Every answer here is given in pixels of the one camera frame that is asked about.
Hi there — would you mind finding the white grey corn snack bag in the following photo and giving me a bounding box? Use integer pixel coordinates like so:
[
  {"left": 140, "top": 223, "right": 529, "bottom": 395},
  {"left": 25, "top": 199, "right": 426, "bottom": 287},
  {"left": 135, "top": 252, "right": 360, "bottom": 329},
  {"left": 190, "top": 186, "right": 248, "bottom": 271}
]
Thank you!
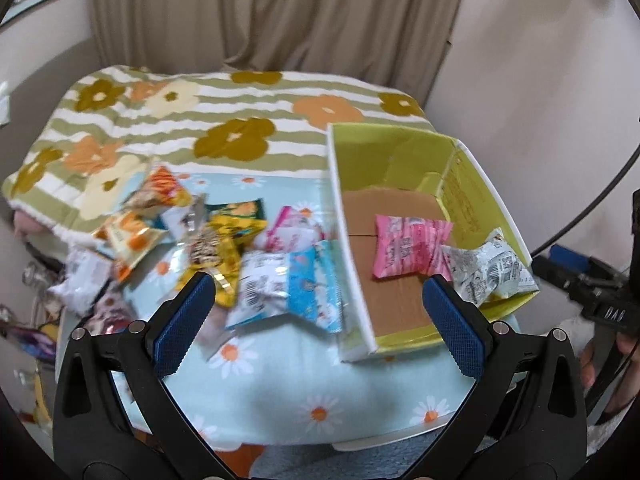
[{"left": 442, "top": 228, "right": 538, "bottom": 307}]

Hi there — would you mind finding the pink red snack bag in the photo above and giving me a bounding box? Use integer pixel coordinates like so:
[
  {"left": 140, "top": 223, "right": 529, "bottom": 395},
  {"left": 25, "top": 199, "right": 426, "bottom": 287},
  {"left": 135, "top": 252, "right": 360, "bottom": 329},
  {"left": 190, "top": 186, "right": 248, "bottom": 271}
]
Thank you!
[{"left": 372, "top": 214, "right": 454, "bottom": 280}]

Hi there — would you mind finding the yellow nut snack bag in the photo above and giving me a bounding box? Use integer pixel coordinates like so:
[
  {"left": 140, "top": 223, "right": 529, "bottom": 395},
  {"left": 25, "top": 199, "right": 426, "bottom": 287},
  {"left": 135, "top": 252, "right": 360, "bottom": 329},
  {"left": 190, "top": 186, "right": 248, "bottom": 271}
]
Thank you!
[{"left": 175, "top": 214, "right": 268, "bottom": 309}]

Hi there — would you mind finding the person's right hand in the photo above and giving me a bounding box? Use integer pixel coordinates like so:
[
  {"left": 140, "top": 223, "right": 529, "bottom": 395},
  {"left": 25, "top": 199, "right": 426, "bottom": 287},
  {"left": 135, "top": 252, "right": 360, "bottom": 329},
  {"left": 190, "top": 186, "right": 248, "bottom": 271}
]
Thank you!
[{"left": 579, "top": 334, "right": 639, "bottom": 417}]

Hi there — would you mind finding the white fuzzy right sleeve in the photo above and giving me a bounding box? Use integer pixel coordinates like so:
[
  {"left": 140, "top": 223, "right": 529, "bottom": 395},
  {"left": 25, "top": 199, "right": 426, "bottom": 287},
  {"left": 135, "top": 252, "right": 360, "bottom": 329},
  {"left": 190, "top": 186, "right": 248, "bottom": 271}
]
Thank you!
[{"left": 587, "top": 405, "right": 639, "bottom": 460}]

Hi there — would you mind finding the black curved lamp stand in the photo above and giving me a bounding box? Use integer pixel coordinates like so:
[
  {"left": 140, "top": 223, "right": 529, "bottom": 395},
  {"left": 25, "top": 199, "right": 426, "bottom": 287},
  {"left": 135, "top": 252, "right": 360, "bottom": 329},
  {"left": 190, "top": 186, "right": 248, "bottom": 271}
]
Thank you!
[{"left": 529, "top": 123, "right": 640, "bottom": 258}]

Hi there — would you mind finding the small white snack packet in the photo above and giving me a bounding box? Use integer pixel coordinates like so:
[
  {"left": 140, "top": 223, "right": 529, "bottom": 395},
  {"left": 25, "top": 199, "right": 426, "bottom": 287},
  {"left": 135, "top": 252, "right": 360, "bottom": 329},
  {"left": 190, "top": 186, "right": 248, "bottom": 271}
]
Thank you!
[{"left": 48, "top": 245, "right": 113, "bottom": 318}]

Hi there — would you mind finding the light blue daisy tablecloth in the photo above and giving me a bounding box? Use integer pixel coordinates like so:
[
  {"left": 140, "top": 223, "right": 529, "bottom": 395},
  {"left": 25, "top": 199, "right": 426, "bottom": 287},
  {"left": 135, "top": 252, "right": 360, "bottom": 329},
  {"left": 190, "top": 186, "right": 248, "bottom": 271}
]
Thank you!
[{"left": 54, "top": 171, "right": 522, "bottom": 453}]

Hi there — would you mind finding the orange white snack bag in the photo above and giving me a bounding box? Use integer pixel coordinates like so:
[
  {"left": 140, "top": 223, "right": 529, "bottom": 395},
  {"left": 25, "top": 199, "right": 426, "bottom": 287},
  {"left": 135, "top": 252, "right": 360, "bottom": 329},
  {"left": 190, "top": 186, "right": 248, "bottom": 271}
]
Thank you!
[{"left": 93, "top": 210, "right": 168, "bottom": 283}]

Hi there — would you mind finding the white black snack packet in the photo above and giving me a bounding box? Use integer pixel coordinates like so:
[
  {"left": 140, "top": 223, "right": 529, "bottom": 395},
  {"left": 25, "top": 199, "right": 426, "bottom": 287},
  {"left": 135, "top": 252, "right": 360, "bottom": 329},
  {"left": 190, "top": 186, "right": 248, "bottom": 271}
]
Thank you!
[{"left": 160, "top": 195, "right": 207, "bottom": 242}]

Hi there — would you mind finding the green cardboard box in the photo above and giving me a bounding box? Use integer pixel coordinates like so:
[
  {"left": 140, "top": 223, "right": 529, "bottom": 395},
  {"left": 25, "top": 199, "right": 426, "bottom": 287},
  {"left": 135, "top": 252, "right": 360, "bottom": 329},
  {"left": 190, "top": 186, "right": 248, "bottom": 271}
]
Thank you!
[{"left": 326, "top": 122, "right": 537, "bottom": 362}]

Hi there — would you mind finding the blue white snack bag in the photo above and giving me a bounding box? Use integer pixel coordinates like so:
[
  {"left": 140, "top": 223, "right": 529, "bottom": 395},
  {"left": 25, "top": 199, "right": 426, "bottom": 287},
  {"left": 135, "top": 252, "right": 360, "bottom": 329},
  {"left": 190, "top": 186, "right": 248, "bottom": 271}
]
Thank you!
[{"left": 226, "top": 240, "right": 343, "bottom": 334}]

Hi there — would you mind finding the orange chips snack bag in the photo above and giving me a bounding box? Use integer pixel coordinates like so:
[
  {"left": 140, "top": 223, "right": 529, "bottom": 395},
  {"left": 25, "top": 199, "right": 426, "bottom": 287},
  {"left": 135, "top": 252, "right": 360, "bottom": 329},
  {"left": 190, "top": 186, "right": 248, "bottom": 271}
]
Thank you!
[{"left": 125, "top": 164, "right": 192, "bottom": 210}]

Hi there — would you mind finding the dark green snack packet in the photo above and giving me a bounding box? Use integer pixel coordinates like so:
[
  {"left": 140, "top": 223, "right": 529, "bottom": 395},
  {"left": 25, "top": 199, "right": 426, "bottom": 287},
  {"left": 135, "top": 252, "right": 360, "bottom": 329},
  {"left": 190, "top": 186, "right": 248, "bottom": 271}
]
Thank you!
[{"left": 205, "top": 200, "right": 266, "bottom": 220}]

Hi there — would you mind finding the pink white snack packet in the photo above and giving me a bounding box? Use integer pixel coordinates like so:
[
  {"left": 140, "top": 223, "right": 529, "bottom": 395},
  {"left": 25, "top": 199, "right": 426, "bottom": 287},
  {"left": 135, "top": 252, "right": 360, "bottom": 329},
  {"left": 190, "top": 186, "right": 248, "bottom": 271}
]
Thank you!
[{"left": 262, "top": 206, "right": 326, "bottom": 252}]

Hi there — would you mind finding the striped floral quilt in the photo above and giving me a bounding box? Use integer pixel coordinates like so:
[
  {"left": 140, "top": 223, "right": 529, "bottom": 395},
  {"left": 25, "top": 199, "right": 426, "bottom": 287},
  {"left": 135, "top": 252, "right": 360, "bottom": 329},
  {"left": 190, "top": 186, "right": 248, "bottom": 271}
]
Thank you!
[{"left": 1, "top": 65, "right": 431, "bottom": 243}]

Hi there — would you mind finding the beige curtain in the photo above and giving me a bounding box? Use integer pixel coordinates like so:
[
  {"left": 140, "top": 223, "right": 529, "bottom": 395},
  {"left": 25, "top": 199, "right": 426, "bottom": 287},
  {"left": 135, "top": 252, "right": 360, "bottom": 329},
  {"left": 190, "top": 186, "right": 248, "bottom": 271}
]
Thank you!
[{"left": 88, "top": 0, "right": 461, "bottom": 102}]

